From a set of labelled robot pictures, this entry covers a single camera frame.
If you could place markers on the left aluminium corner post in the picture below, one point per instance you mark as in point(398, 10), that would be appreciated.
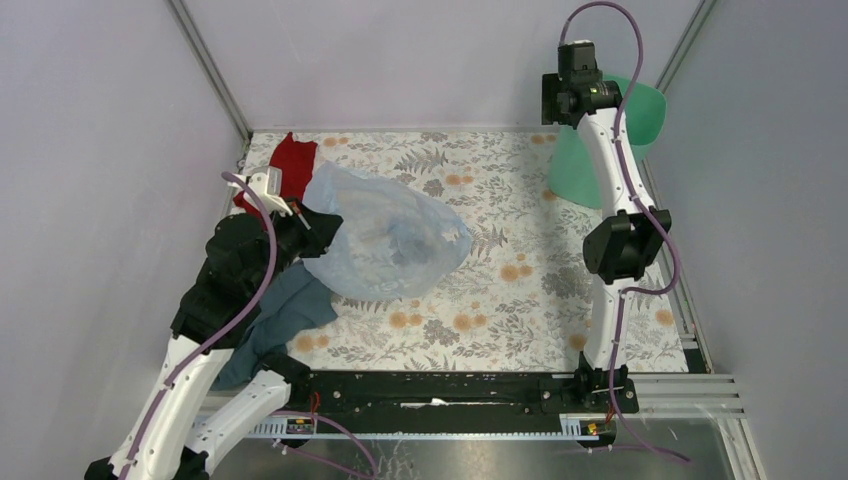
point(196, 43)

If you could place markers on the green plastic trash bin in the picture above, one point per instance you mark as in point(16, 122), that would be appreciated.
point(571, 175)

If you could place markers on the blue-grey cloth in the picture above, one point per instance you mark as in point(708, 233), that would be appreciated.
point(294, 301)

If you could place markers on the light blue plastic trash bag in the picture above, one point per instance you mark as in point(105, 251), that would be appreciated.
point(394, 242)

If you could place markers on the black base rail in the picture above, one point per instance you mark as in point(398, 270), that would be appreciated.
point(410, 402)

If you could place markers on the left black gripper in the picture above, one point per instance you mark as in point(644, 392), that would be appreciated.
point(320, 228)

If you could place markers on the floral patterned table mat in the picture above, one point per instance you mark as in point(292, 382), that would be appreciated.
point(522, 299)

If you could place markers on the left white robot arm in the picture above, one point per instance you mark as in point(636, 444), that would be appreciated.
point(243, 256)

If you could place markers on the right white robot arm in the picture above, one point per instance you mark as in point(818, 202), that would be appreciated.
point(618, 251)

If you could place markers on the red cloth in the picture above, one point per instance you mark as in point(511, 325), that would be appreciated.
point(295, 158)

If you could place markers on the aluminium corner post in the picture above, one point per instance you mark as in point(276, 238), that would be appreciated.
point(688, 38)
point(196, 43)

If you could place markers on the right aluminium corner post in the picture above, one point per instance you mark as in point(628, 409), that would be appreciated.
point(688, 38)

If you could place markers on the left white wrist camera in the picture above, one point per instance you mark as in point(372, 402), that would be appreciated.
point(266, 183)

